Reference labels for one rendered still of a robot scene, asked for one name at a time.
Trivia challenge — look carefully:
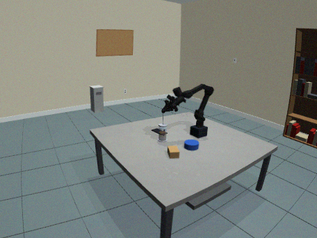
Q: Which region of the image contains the black flat rectangular pad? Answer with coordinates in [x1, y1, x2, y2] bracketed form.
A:
[152, 128, 159, 134]

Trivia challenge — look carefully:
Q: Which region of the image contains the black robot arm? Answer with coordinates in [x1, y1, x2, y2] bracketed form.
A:
[167, 84, 214, 128]

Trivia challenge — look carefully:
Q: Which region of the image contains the tan rectangular block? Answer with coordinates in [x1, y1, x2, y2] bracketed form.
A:
[168, 146, 179, 159]

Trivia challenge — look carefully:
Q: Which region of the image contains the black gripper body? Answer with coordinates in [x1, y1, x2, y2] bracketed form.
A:
[164, 99, 180, 112]

